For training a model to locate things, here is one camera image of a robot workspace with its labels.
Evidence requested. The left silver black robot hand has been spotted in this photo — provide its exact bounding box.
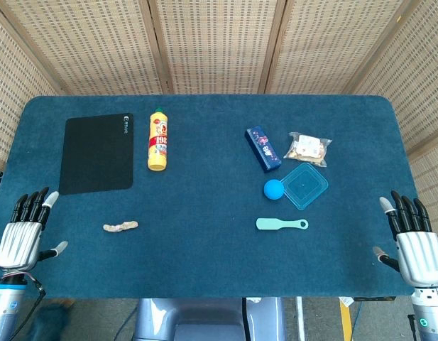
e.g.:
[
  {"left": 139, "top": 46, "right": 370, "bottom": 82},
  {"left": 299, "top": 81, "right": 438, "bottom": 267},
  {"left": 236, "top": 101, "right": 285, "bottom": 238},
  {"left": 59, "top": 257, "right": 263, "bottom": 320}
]
[{"left": 0, "top": 187, "right": 69, "bottom": 274}]

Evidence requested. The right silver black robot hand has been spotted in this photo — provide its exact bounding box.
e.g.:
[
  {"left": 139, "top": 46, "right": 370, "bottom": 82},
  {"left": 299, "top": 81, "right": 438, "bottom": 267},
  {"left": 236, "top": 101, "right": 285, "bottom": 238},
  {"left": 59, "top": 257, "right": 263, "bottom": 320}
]
[{"left": 373, "top": 190, "right": 438, "bottom": 288}]

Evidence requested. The black mouse pad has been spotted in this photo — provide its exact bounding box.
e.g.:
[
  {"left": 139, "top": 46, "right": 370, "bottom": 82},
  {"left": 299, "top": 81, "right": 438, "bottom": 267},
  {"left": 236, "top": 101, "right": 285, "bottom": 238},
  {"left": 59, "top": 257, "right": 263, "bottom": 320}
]
[{"left": 58, "top": 113, "right": 134, "bottom": 196}]

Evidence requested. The blue transparent plastic lid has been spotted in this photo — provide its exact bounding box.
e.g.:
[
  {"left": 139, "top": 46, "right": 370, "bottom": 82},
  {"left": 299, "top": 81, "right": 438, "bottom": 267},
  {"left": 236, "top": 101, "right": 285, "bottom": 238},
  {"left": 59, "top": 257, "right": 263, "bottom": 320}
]
[{"left": 281, "top": 162, "right": 329, "bottom": 211}]

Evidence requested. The white metal table leg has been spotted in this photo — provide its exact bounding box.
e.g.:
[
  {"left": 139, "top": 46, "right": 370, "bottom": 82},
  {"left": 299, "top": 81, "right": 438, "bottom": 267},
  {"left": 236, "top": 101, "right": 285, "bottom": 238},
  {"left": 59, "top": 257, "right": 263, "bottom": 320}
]
[{"left": 295, "top": 297, "right": 305, "bottom": 341}]

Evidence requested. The mint green brush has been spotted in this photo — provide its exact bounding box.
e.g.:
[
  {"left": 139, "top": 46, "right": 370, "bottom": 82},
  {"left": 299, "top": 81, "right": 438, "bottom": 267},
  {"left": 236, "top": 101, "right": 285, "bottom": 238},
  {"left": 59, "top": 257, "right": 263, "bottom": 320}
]
[{"left": 256, "top": 217, "right": 310, "bottom": 232}]

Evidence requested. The clear bag of snacks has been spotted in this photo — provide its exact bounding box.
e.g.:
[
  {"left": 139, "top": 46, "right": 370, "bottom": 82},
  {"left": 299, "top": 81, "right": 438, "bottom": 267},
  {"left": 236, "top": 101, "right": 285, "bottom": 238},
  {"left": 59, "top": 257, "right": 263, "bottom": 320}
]
[{"left": 283, "top": 131, "right": 333, "bottom": 168}]

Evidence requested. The woven folding screen panel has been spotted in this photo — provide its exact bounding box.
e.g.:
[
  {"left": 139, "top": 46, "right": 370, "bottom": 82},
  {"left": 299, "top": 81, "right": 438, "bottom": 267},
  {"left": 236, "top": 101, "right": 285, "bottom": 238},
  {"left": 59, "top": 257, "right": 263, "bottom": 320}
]
[
  {"left": 0, "top": 0, "right": 170, "bottom": 96},
  {"left": 263, "top": 0, "right": 424, "bottom": 95},
  {"left": 353, "top": 0, "right": 438, "bottom": 235},
  {"left": 0, "top": 6, "right": 63, "bottom": 171},
  {"left": 147, "top": 0, "right": 287, "bottom": 95}
]

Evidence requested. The blue ball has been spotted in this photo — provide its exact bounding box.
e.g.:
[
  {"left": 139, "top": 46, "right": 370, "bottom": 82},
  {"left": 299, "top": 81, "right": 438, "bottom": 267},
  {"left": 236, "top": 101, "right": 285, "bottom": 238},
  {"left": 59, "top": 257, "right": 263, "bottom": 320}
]
[{"left": 263, "top": 179, "right": 285, "bottom": 200}]

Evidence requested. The yellow chips can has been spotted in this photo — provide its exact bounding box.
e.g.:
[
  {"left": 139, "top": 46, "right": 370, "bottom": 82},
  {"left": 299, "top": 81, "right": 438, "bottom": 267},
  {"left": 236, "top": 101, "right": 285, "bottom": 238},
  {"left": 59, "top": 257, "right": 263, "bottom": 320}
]
[{"left": 147, "top": 107, "right": 170, "bottom": 172}]

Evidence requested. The blue carpet table cover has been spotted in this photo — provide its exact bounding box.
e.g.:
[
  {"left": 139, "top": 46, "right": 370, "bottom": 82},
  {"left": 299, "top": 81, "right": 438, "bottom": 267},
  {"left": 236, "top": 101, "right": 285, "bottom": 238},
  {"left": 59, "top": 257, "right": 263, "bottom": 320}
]
[{"left": 0, "top": 94, "right": 420, "bottom": 300}]

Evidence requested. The dark blue printed box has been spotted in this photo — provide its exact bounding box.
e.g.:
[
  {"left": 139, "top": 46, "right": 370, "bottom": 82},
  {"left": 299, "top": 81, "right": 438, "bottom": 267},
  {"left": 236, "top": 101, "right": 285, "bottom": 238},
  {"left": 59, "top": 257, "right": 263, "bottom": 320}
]
[{"left": 244, "top": 126, "right": 283, "bottom": 174}]

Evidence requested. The grey blue robot torso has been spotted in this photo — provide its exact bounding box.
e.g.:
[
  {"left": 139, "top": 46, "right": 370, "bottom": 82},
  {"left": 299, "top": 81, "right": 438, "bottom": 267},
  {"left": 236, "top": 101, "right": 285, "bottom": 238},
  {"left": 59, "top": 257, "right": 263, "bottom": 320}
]
[{"left": 133, "top": 297, "right": 287, "bottom": 341}]

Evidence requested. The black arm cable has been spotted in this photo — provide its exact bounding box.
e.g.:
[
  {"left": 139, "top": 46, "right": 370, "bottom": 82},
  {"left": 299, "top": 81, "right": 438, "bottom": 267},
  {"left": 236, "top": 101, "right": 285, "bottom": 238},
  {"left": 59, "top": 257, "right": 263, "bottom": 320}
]
[{"left": 11, "top": 273, "right": 47, "bottom": 341}]

